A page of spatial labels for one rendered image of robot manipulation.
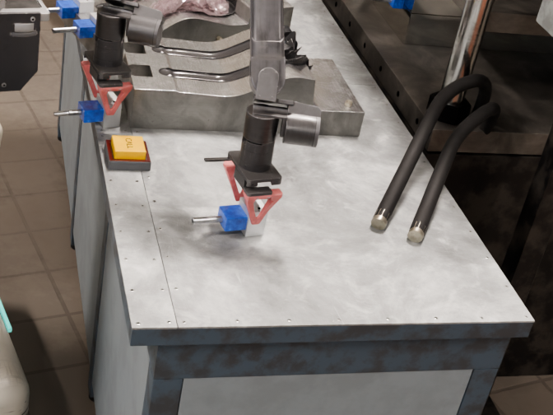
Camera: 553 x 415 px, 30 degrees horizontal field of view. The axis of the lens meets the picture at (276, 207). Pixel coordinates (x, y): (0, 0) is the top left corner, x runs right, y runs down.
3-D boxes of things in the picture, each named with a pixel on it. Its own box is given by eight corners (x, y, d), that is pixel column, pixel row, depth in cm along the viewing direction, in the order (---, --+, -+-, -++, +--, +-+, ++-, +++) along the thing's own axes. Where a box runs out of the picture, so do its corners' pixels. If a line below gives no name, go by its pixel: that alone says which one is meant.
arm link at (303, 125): (257, 71, 180) (259, 66, 171) (321, 81, 181) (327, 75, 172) (248, 139, 180) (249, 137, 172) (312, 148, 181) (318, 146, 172)
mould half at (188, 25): (99, 63, 233) (103, 18, 227) (58, 16, 250) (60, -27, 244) (285, 48, 258) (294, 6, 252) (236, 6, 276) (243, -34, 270)
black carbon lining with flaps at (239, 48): (159, 86, 213) (164, 44, 208) (148, 51, 226) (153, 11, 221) (318, 93, 223) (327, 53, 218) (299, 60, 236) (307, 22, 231)
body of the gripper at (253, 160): (259, 157, 186) (265, 121, 182) (281, 187, 178) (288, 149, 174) (225, 160, 183) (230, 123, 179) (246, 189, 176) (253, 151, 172)
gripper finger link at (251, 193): (262, 207, 187) (270, 162, 182) (277, 229, 182) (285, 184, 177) (227, 211, 184) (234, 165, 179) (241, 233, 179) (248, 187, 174)
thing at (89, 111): (57, 132, 204) (58, 108, 201) (49, 119, 208) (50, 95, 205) (119, 127, 210) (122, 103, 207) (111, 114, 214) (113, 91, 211)
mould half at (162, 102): (129, 128, 210) (136, 68, 203) (116, 70, 231) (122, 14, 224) (359, 137, 225) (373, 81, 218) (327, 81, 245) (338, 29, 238)
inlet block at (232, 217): (194, 241, 181) (198, 216, 178) (186, 225, 184) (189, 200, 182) (263, 235, 186) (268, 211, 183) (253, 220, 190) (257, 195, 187)
